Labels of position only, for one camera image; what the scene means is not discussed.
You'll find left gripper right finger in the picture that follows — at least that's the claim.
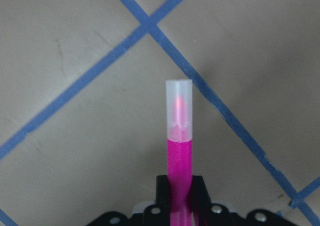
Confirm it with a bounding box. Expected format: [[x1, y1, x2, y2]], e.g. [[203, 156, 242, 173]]
[[191, 175, 211, 208]]

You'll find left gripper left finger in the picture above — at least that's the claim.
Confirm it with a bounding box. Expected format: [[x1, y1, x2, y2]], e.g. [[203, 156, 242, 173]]
[[155, 175, 171, 208]]

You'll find pink highlighter pen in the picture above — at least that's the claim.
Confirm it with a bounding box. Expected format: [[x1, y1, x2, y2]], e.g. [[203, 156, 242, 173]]
[[165, 80, 193, 225]]

